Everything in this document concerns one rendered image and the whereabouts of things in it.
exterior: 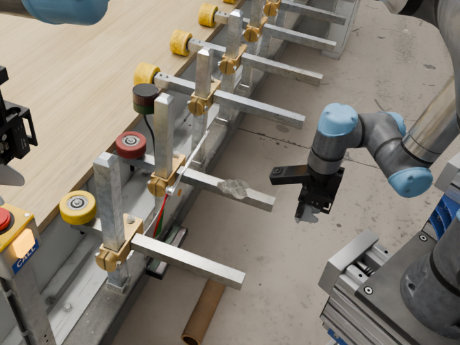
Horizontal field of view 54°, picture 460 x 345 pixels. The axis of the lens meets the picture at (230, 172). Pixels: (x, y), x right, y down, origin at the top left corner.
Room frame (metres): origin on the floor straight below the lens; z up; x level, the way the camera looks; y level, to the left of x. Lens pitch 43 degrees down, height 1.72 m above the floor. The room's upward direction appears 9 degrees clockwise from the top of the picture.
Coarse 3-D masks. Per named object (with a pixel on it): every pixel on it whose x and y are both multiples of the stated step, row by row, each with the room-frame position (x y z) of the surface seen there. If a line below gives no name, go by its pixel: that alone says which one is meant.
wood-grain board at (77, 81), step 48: (144, 0) 1.80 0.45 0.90; (192, 0) 1.87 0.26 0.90; (240, 0) 1.94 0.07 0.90; (0, 48) 1.29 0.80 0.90; (48, 48) 1.33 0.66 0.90; (96, 48) 1.37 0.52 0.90; (144, 48) 1.42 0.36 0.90; (48, 96) 1.07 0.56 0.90; (96, 96) 1.10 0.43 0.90; (48, 144) 0.86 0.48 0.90; (96, 144) 0.89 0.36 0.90; (0, 192) 0.68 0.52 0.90; (48, 192) 0.70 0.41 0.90
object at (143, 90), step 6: (138, 84) 0.88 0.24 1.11; (144, 84) 0.89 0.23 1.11; (150, 84) 0.89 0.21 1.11; (138, 90) 0.86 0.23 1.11; (144, 90) 0.86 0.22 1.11; (150, 90) 0.87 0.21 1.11; (156, 90) 0.87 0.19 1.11; (144, 96) 0.84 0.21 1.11; (150, 96) 0.85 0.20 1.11; (150, 114) 0.85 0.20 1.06
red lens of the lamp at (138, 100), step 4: (152, 84) 0.89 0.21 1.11; (132, 92) 0.86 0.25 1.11; (136, 96) 0.84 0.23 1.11; (156, 96) 0.86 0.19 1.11; (136, 100) 0.84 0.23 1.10; (140, 100) 0.84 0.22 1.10; (144, 100) 0.84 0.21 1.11; (148, 100) 0.84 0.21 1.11; (152, 100) 0.85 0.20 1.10; (140, 104) 0.84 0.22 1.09; (144, 104) 0.84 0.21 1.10; (148, 104) 0.84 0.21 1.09; (152, 104) 0.85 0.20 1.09
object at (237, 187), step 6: (228, 180) 0.86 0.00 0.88; (234, 180) 0.88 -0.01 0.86; (240, 180) 0.87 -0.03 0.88; (216, 186) 0.84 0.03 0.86; (222, 186) 0.84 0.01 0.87; (228, 186) 0.85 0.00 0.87; (234, 186) 0.84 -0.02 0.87; (240, 186) 0.85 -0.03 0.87; (246, 186) 0.85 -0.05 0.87; (228, 192) 0.82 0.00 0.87; (234, 192) 0.82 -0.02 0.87; (240, 192) 0.83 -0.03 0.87; (246, 192) 0.84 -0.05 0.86; (240, 198) 0.81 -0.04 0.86
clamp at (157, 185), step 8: (176, 160) 0.91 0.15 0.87; (184, 160) 0.93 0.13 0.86; (176, 168) 0.88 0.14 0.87; (152, 176) 0.84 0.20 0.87; (168, 176) 0.85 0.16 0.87; (152, 184) 0.81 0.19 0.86; (160, 184) 0.81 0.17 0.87; (168, 184) 0.83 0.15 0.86; (152, 192) 0.81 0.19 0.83; (160, 192) 0.81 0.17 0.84
